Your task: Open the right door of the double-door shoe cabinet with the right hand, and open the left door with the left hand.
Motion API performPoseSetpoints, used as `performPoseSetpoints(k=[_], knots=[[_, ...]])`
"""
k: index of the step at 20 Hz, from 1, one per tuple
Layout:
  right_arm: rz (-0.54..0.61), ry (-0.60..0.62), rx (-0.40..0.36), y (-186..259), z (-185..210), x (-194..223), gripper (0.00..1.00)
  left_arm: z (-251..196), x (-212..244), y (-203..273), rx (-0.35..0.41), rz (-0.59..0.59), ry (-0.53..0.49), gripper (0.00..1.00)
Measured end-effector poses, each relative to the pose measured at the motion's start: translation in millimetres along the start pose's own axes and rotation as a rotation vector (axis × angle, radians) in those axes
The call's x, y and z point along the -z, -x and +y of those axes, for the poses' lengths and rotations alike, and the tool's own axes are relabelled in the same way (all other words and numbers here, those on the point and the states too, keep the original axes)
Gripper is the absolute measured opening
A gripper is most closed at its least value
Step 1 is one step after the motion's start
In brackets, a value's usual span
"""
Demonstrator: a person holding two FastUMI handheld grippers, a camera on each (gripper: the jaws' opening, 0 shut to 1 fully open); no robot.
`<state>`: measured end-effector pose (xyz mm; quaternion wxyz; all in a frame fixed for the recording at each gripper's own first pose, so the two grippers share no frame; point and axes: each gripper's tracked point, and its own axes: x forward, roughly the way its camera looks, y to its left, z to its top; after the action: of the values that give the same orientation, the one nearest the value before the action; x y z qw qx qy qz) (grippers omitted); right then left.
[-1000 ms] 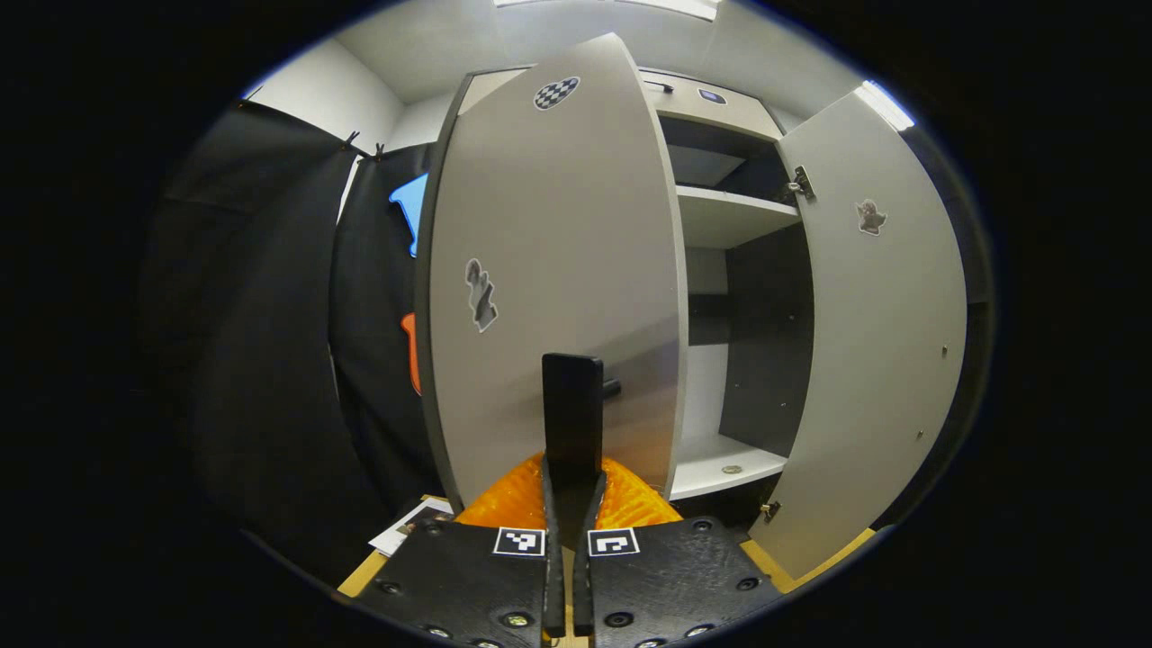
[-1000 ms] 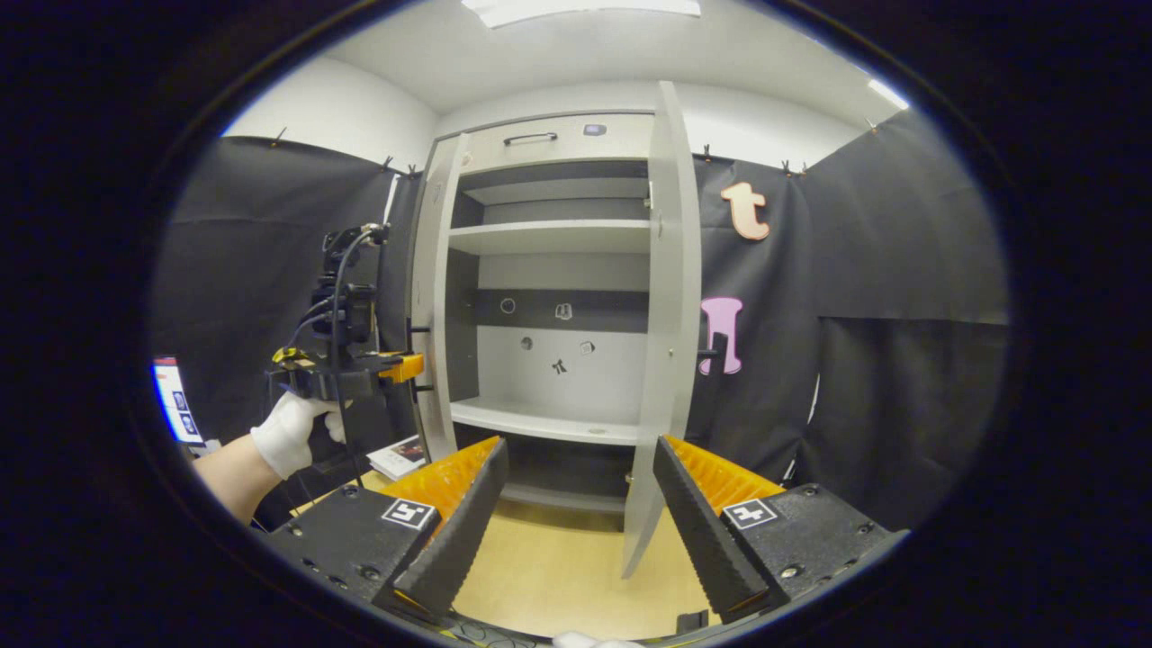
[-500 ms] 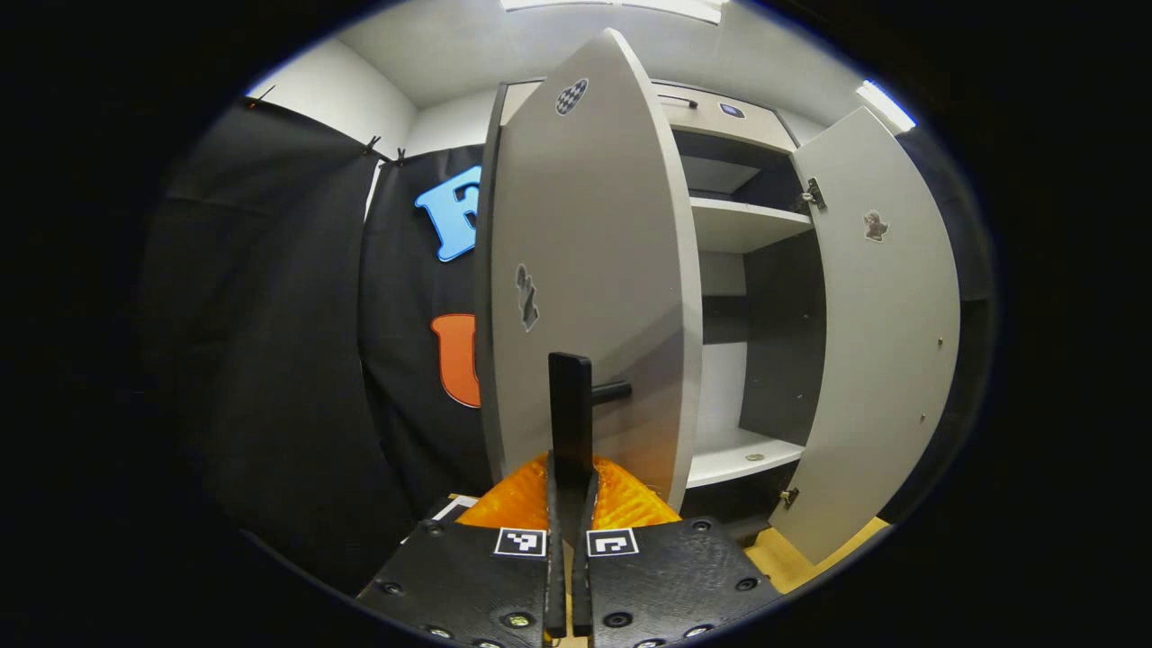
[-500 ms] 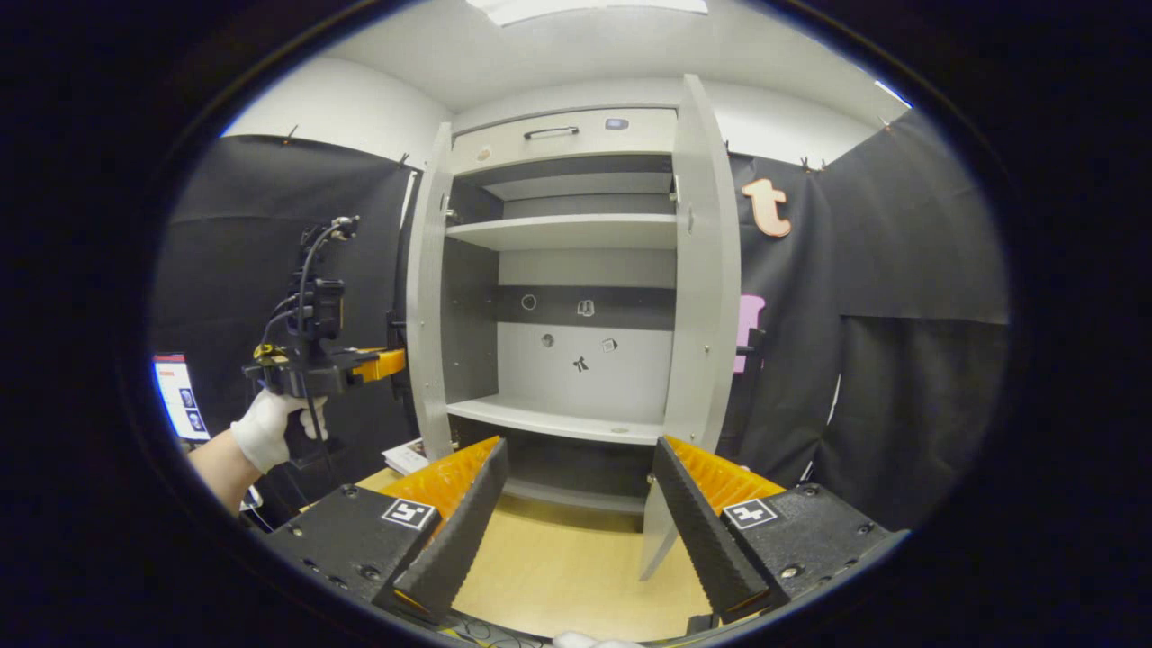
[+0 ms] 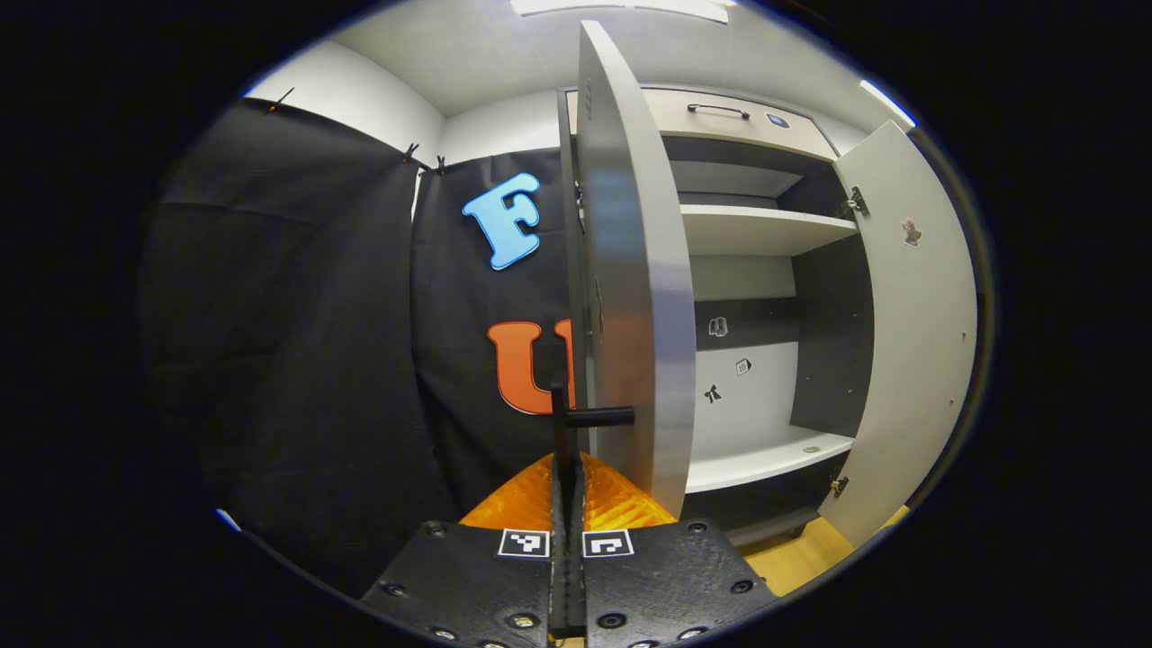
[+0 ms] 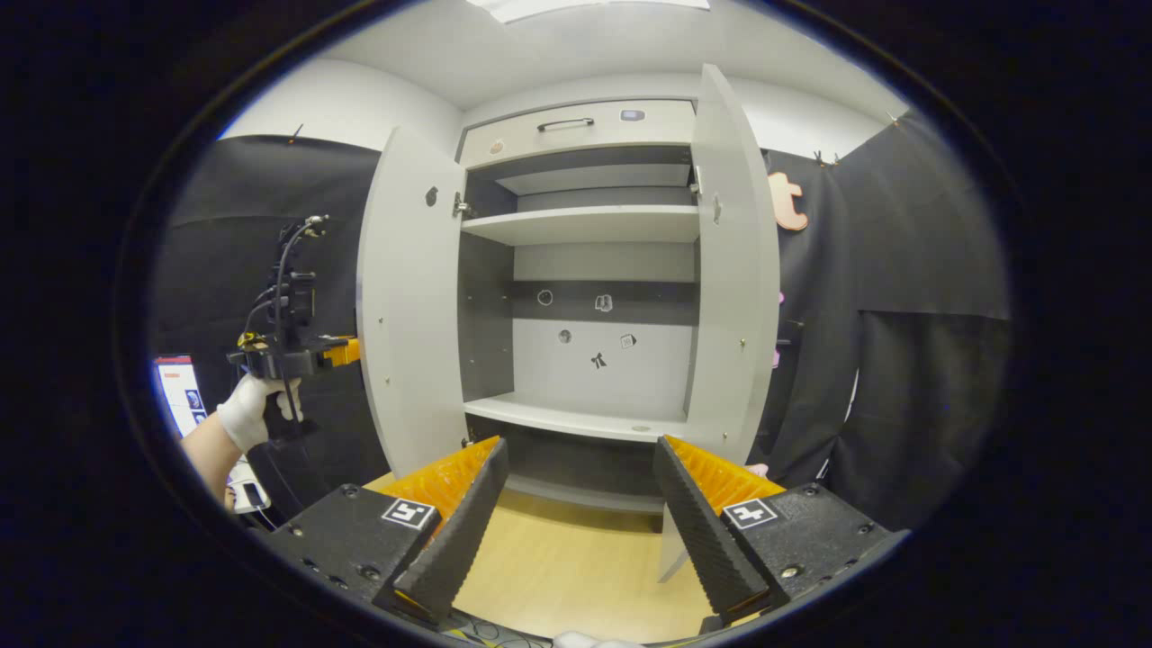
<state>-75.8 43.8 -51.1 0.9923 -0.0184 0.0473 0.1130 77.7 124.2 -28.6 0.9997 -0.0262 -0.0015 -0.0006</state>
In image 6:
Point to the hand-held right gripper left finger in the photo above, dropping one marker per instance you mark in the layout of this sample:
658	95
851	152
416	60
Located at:
463	540

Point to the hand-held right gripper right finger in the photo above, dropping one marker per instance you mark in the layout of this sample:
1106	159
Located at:
706	540

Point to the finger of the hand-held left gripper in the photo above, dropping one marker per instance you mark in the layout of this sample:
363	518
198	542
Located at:
344	353

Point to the grey shoe cabinet door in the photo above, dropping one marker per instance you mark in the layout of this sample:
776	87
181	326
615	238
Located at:
409	297
733	297

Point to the grey double-door shoe cabinet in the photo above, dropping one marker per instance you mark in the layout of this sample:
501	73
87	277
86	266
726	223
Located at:
540	360

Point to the grey cabinet shelf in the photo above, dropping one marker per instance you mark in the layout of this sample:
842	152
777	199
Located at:
585	223
576	416

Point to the metal door hinge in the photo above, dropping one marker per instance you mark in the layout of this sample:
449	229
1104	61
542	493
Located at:
695	180
463	207

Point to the pink and green plush toy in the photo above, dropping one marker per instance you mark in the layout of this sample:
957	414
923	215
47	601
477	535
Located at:
758	470

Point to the red and white poster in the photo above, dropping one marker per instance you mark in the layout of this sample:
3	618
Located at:
180	396

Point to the white handheld device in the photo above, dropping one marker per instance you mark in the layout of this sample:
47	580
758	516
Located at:
247	486

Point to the black backdrop cloth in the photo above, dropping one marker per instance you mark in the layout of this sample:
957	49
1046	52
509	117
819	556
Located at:
927	387

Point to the large ceiling light panel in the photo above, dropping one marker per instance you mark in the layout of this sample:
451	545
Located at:
585	7

